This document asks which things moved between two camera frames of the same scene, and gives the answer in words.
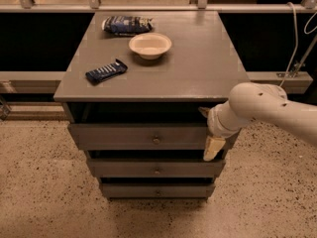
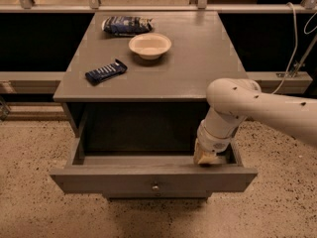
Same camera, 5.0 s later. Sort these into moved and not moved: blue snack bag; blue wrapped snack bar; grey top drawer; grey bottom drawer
Moved: grey top drawer
Not moved: blue snack bag; grey bottom drawer; blue wrapped snack bar
